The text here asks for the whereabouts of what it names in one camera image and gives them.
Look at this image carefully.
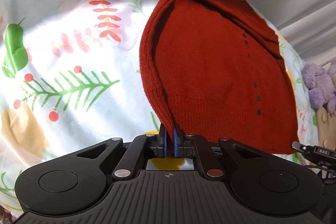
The red knitted cardigan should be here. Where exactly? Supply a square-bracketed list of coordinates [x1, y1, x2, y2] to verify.
[139, 0, 298, 155]

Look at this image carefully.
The beige plush toy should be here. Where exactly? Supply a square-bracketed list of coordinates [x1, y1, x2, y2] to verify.
[316, 107, 336, 151]

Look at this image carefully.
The purple plush toy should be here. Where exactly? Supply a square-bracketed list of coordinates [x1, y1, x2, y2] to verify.
[301, 59, 335, 113]

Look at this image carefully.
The floral white bed sheet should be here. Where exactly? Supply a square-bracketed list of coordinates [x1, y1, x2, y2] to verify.
[1, 0, 318, 217]

